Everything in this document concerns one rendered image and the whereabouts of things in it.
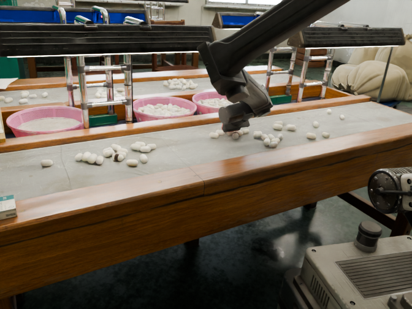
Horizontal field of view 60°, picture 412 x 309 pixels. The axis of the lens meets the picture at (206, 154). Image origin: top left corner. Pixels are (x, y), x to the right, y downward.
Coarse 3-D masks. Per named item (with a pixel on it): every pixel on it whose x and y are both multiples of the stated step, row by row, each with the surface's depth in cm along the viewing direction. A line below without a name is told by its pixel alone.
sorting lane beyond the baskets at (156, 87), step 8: (192, 80) 200; (200, 80) 201; (208, 80) 202; (256, 80) 210; (264, 80) 211; (272, 80) 212; (280, 80) 214; (296, 80) 216; (48, 88) 167; (56, 88) 169; (64, 88) 170; (88, 88) 172; (96, 88) 173; (104, 88) 174; (136, 88) 178; (144, 88) 179; (152, 88) 180; (160, 88) 180; (168, 88) 181; (176, 88) 182; (200, 88) 185; (208, 88) 186; (8, 96) 153; (16, 96) 154; (40, 96) 156; (48, 96) 157; (56, 96) 158; (64, 96) 158; (88, 96) 161; (0, 104) 143; (8, 104) 144; (16, 104) 145; (24, 104) 145
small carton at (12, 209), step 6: (0, 198) 76; (6, 198) 76; (12, 198) 76; (0, 204) 74; (6, 204) 74; (12, 204) 74; (0, 210) 72; (6, 210) 72; (12, 210) 73; (0, 216) 72; (6, 216) 73; (12, 216) 74
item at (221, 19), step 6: (216, 12) 172; (222, 12) 173; (216, 18) 173; (222, 18) 172; (228, 18) 174; (234, 18) 176; (240, 18) 177; (246, 18) 179; (252, 18) 181; (216, 24) 173; (222, 24) 172; (228, 24) 174; (234, 24) 175; (240, 24) 177; (246, 24) 179
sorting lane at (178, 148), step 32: (192, 128) 133; (256, 128) 137; (320, 128) 142; (352, 128) 144; (0, 160) 101; (32, 160) 102; (64, 160) 103; (160, 160) 107; (192, 160) 109; (0, 192) 86; (32, 192) 87
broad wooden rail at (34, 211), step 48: (336, 144) 121; (384, 144) 128; (96, 192) 84; (144, 192) 86; (192, 192) 91; (240, 192) 101; (288, 192) 111; (336, 192) 125; (0, 240) 71; (48, 240) 77; (96, 240) 83; (144, 240) 90; (0, 288) 76
